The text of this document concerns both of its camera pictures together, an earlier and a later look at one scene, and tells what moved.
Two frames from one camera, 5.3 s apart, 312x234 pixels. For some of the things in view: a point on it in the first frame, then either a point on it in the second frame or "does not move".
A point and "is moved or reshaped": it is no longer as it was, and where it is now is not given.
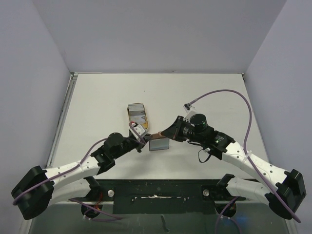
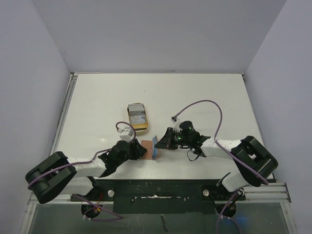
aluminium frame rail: (62, 120) does not move
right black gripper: (178, 129) → (169, 138)
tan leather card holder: (158, 142) is moved or reshaped
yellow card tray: (137, 113) does not move
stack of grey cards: (136, 109) does not move
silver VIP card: (137, 114) does not move
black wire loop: (206, 159) → (192, 160)
